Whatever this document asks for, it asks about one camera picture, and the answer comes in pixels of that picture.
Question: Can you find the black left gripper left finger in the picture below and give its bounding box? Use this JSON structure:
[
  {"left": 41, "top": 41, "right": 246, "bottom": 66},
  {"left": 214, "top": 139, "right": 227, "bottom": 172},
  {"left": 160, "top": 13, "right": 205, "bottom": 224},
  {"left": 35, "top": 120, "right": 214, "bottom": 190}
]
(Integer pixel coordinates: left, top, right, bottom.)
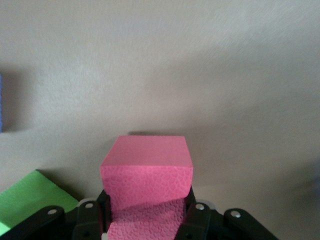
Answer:
[{"left": 0, "top": 191, "right": 113, "bottom": 240}]

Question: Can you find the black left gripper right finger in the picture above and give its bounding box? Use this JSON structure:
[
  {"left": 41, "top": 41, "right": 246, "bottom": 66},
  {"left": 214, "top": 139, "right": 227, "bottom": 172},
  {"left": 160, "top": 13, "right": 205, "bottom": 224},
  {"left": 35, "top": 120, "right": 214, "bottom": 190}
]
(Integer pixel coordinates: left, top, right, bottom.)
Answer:
[{"left": 174, "top": 188, "right": 279, "bottom": 240}]

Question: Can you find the red foam cube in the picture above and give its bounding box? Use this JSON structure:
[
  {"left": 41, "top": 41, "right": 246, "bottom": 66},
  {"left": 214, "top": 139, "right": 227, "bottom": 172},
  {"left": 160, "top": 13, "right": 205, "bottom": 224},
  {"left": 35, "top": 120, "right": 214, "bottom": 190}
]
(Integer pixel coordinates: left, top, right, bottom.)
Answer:
[{"left": 99, "top": 135, "right": 194, "bottom": 240}]

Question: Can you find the purple foam cube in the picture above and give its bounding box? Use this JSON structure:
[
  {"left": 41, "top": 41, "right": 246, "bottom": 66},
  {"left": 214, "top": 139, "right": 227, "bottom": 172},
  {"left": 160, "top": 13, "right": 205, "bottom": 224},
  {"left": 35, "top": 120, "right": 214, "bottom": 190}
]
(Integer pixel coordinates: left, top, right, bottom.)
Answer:
[{"left": 0, "top": 72, "right": 3, "bottom": 132}]

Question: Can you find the green foam cube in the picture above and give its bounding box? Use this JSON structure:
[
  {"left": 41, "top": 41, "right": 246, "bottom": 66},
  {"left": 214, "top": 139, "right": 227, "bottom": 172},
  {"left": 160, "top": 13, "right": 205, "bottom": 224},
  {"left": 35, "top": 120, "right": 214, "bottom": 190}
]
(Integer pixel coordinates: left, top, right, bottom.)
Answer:
[{"left": 0, "top": 169, "right": 79, "bottom": 236}]

